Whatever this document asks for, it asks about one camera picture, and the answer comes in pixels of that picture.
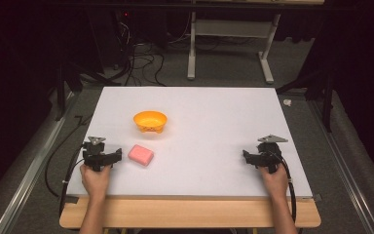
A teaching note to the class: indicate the pink sponge block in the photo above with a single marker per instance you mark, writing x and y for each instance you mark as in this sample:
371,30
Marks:
141,154

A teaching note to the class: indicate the small white paper scrap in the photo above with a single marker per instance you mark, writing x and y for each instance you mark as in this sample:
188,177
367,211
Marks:
287,102

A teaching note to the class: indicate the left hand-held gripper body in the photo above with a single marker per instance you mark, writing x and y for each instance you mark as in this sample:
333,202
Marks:
94,152

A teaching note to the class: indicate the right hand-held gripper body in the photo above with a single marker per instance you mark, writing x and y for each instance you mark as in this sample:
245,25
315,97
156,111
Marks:
268,151

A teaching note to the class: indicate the black metal stand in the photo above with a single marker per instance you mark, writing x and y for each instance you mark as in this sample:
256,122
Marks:
71,65
318,81

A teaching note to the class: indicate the person's left hand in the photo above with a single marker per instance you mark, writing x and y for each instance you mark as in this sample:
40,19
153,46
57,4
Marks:
95,180

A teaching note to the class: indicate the orange plastic bowl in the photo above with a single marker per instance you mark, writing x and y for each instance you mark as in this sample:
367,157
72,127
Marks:
150,121

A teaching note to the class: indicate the white metal desk frame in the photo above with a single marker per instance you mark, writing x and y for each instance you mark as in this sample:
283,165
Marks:
230,39

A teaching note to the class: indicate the person's right hand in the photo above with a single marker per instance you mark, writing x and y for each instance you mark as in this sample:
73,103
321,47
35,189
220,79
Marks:
275,182

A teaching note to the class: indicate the aluminium floor rail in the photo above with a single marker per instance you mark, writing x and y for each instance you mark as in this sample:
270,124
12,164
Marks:
29,175
344,169

